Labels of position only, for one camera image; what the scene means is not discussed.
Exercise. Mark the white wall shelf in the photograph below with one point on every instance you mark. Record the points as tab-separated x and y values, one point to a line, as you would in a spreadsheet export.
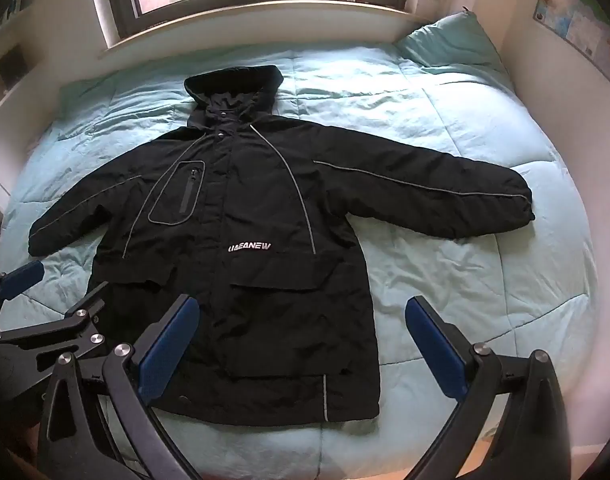
7	50

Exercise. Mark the light teal quilted blanket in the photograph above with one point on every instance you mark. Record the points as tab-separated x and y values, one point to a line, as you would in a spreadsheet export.
435	270

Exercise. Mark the small dark box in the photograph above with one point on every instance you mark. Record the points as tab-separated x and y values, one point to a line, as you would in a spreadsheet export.
11	66

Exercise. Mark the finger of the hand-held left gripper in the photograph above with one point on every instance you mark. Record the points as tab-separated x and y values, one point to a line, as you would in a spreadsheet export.
22	277
80	321

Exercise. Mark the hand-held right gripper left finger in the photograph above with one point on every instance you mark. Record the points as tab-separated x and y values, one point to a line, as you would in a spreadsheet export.
169	346

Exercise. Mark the teal pillow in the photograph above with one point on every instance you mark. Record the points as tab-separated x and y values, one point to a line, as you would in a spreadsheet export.
450	42

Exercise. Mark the black hooded jacket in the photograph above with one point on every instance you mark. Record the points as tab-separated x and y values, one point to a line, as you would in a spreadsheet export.
255	200

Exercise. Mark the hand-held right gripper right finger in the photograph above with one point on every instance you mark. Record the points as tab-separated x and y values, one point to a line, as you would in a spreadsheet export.
433	346

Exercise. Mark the wall map poster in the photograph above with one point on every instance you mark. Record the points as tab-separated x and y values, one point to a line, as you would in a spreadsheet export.
580	15

